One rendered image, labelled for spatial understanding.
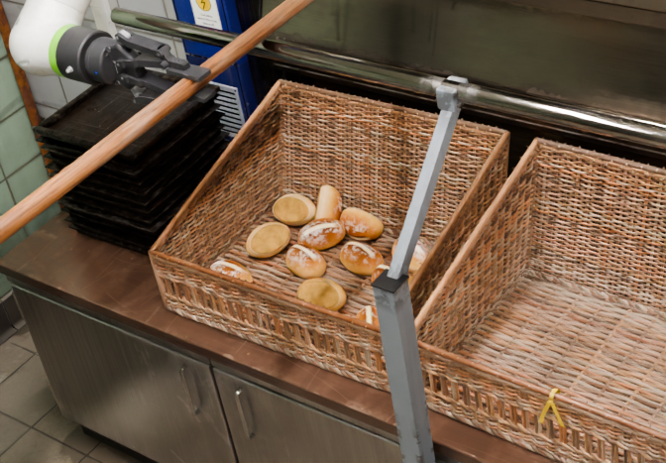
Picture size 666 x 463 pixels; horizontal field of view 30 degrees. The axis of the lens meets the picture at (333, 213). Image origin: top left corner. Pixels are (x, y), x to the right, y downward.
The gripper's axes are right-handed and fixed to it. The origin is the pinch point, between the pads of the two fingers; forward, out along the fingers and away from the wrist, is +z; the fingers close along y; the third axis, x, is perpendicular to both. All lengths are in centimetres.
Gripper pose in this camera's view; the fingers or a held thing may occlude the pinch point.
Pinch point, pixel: (191, 81)
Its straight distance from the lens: 197.5
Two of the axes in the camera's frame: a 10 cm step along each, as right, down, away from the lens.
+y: 1.5, 8.0, 5.8
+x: -5.7, 5.5, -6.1
